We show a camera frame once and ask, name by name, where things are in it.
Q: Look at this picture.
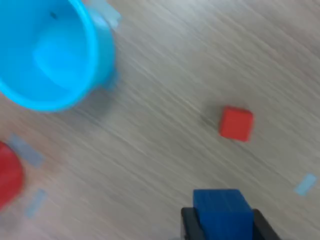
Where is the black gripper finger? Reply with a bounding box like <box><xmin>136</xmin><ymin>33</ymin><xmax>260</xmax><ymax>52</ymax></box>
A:
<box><xmin>181</xmin><ymin>206</ymin><xmax>208</xmax><ymax>240</ymax></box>
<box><xmin>252</xmin><ymin>208</ymin><xmax>281</xmax><ymax>240</ymax></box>

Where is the blue cube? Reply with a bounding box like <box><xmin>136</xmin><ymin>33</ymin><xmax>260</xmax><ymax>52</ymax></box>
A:
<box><xmin>192</xmin><ymin>189</ymin><xmax>255</xmax><ymax>240</ymax></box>

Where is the red plastic cup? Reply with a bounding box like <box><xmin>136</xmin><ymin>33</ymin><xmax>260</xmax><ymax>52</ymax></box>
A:
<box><xmin>0</xmin><ymin>141</ymin><xmax>26</xmax><ymax>210</ymax></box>

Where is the red cube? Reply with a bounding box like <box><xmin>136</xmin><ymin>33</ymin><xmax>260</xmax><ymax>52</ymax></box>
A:
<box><xmin>218</xmin><ymin>106</ymin><xmax>254</xmax><ymax>143</ymax></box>

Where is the grey tape piece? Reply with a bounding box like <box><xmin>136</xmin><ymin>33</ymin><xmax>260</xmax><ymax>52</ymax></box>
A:
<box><xmin>293</xmin><ymin>173</ymin><xmax>318</xmax><ymax>197</ymax></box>
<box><xmin>23</xmin><ymin>188</ymin><xmax>48</xmax><ymax>218</ymax></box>
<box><xmin>87</xmin><ymin>0</ymin><xmax>122</xmax><ymax>28</ymax></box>
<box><xmin>7</xmin><ymin>133</ymin><xmax>46</xmax><ymax>167</ymax></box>

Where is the blue plastic cup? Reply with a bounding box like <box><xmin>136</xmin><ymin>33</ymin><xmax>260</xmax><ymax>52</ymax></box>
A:
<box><xmin>0</xmin><ymin>0</ymin><xmax>116</xmax><ymax>113</ymax></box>

